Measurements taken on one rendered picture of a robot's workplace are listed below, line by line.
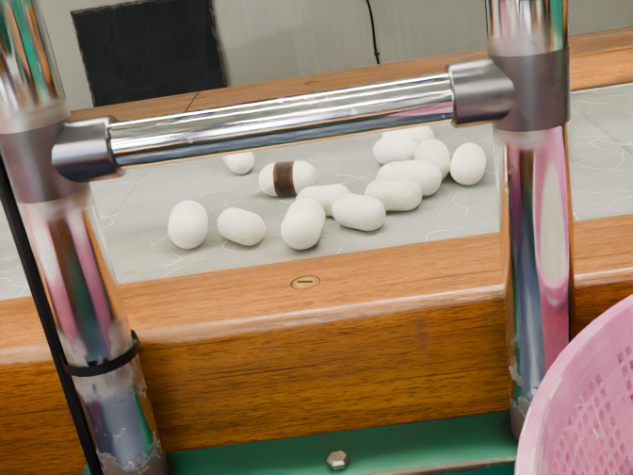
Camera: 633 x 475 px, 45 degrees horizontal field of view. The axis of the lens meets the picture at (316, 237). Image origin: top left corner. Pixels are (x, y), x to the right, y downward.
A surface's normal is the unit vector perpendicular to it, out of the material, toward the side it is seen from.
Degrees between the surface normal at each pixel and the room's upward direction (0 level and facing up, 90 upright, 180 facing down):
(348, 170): 0
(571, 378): 75
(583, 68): 45
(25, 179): 90
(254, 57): 90
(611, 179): 0
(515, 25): 90
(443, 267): 0
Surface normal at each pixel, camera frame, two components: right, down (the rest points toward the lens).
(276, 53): 0.02, 0.38
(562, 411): 0.77, -0.15
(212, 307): -0.15, -0.91
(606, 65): -0.11, -0.37
